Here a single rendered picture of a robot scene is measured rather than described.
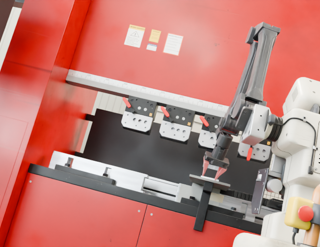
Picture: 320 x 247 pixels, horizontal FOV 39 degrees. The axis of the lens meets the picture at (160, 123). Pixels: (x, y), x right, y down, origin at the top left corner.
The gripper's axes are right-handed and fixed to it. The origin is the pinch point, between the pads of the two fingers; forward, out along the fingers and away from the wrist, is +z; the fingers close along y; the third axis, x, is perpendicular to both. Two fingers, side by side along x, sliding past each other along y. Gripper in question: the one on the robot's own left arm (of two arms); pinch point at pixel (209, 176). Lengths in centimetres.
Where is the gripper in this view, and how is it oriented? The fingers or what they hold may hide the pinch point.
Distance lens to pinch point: 196.4
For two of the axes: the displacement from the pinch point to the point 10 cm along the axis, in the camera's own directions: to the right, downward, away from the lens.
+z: -3.3, 9.0, 2.8
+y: -9.4, -3.4, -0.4
